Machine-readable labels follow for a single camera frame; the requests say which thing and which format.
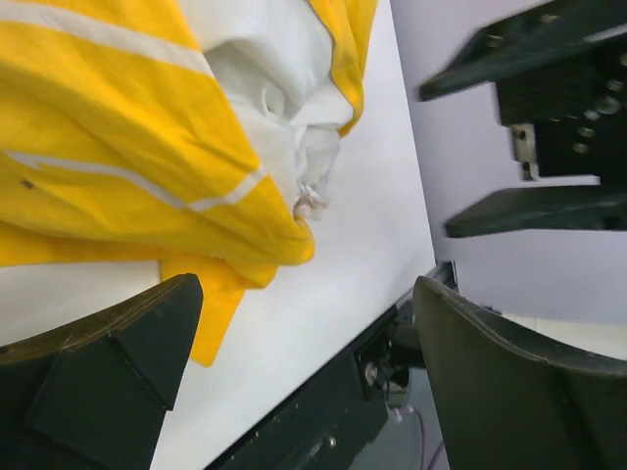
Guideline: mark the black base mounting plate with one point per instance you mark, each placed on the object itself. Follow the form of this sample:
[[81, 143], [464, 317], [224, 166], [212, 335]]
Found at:
[[368, 407]]

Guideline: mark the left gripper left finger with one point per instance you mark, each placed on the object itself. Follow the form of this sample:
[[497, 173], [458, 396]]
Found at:
[[94, 393]]

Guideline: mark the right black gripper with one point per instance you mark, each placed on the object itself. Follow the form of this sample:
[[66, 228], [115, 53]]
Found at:
[[564, 104]]

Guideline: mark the yellow printed pillowcase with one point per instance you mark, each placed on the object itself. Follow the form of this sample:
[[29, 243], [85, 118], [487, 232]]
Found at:
[[118, 143]]

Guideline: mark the white pillow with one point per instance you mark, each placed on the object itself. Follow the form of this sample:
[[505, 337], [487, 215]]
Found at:
[[272, 60]]

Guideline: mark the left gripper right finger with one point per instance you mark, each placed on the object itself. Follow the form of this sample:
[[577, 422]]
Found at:
[[508, 397]]

